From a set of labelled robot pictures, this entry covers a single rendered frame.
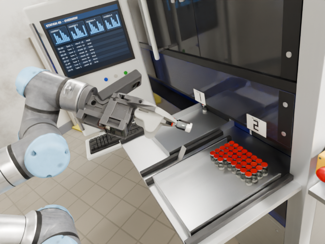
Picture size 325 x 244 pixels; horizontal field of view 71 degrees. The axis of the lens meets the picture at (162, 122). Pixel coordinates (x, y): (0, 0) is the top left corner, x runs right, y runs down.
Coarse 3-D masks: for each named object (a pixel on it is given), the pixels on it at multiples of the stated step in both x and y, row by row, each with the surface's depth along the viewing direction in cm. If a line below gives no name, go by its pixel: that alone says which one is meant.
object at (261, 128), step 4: (248, 116) 80; (252, 116) 78; (248, 120) 80; (252, 120) 78; (256, 120) 76; (260, 120) 75; (248, 124) 81; (252, 124) 79; (256, 124) 77; (260, 124) 76; (264, 124) 74; (252, 128) 80; (256, 128) 78; (260, 128) 76; (264, 128) 75; (256, 132) 79; (260, 132) 77; (264, 132) 76; (264, 136) 76
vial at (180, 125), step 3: (177, 120) 52; (180, 120) 52; (174, 123) 51; (177, 123) 51; (180, 123) 51; (183, 123) 51; (186, 123) 51; (174, 126) 52; (177, 126) 51; (180, 126) 51; (183, 126) 51; (186, 126) 51; (189, 126) 51; (180, 129) 52; (183, 129) 52; (186, 129) 51; (189, 129) 51; (189, 132) 52
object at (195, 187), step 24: (216, 144) 91; (168, 168) 85; (192, 168) 87; (216, 168) 84; (168, 192) 80; (192, 192) 77; (216, 192) 75; (240, 192) 73; (192, 216) 69; (216, 216) 65
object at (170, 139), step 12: (192, 108) 123; (192, 120) 116; (204, 120) 114; (216, 120) 111; (168, 132) 112; (180, 132) 109; (192, 132) 107; (204, 132) 105; (168, 144) 103; (180, 144) 101
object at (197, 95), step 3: (195, 90) 106; (195, 93) 108; (198, 93) 105; (201, 93) 103; (195, 96) 109; (198, 96) 106; (201, 96) 104; (204, 96) 101; (195, 99) 110; (198, 99) 107; (201, 99) 105; (204, 99) 102; (201, 102) 106; (204, 102) 104
